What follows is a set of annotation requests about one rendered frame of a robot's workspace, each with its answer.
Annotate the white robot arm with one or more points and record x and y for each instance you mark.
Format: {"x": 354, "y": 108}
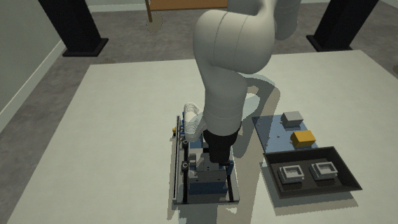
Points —
{"x": 239, "y": 40}

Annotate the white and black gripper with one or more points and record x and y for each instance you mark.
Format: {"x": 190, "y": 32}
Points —
{"x": 219, "y": 133}

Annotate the yellow brass block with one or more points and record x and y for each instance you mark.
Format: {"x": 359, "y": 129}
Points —
{"x": 302, "y": 138}

